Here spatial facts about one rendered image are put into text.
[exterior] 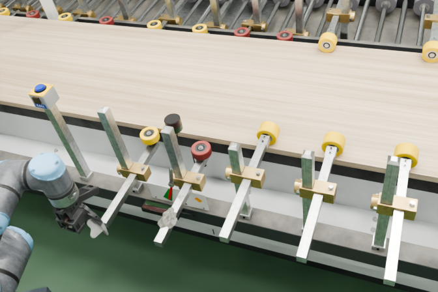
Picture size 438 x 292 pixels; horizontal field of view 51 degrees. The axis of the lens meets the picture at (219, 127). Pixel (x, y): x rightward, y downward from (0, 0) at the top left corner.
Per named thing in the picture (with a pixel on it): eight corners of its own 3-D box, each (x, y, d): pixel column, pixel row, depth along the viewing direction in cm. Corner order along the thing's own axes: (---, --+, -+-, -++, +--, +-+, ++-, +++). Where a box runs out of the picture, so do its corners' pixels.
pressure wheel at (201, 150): (210, 175, 186) (205, 156, 178) (192, 171, 188) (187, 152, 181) (217, 160, 191) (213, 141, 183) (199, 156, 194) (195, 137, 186)
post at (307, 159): (312, 241, 174) (312, 157, 141) (303, 239, 175) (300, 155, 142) (314, 233, 176) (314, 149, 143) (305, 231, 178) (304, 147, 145)
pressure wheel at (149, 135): (166, 152, 198) (160, 133, 190) (149, 160, 196) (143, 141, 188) (160, 141, 204) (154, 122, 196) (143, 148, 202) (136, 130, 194)
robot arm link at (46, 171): (32, 150, 135) (64, 148, 133) (49, 176, 143) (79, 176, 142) (19, 174, 128) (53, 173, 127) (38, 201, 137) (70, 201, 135)
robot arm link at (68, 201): (57, 174, 144) (81, 180, 140) (62, 184, 147) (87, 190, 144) (39, 196, 138) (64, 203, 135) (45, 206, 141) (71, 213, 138)
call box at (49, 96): (50, 111, 174) (42, 96, 168) (36, 109, 176) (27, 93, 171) (60, 99, 178) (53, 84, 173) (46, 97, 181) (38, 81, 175)
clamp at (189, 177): (201, 192, 177) (199, 184, 173) (170, 185, 182) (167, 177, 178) (206, 181, 180) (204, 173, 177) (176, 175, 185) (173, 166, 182)
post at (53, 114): (88, 182, 205) (49, 107, 174) (79, 179, 207) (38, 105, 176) (94, 174, 208) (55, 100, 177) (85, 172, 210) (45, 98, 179)
